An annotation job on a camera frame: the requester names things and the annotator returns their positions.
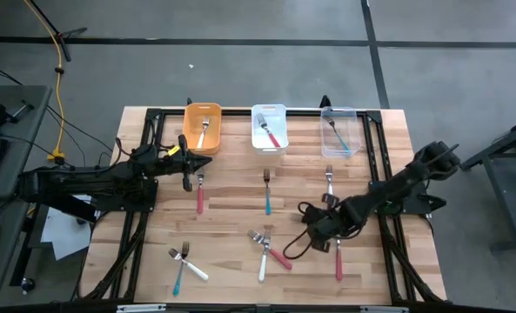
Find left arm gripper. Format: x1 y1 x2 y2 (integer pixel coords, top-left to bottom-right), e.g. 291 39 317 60
159 133 213 193

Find black aluminium table frame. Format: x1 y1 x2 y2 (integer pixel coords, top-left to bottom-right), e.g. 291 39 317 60
83 106 448 305

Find yellow power cable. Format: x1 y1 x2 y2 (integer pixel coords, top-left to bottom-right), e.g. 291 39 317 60
22 0 67 165

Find orange plastic bin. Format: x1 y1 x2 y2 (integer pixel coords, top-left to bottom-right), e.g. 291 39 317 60
182 102 223 156

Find white plastic bin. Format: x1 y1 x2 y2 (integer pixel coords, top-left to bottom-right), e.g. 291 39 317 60
251 103 290 157

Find grey desk with mouse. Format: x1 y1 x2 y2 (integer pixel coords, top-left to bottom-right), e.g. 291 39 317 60
0 194 33 308

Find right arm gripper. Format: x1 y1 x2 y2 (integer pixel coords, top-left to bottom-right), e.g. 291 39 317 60
297 193 359 254

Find blue handled fork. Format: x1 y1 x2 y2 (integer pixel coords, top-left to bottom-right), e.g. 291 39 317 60
325 116 352 152
172 241 191 296
263 168 272 216

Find black tripod stand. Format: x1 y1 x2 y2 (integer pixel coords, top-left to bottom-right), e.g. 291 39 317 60
22 0 89 63

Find white paper sheets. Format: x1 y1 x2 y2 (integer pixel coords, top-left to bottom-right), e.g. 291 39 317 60
39 194 94 262

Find silver metal bracket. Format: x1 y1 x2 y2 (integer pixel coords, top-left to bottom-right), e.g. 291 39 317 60
359 305 410 313
116 303 167 313

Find dark grey side desk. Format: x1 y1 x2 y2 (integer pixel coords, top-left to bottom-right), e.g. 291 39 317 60
457 111 516 253

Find grey desk with keyboard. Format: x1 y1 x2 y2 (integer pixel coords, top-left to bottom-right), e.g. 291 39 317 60
0 84 53 201

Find clear plastic bin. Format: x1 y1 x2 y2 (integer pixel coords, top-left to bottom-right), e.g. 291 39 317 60
319 106 363 158

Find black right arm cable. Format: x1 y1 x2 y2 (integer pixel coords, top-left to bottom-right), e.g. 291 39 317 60
282 228 315 261

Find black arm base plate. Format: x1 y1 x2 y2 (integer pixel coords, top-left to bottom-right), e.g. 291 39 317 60
368 180 432 216
92 177 159 214

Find red handled fork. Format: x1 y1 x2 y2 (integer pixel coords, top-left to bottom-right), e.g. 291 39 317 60
256 113 282 149
247 229 293 271
196 172 205 215
334 237 344 282

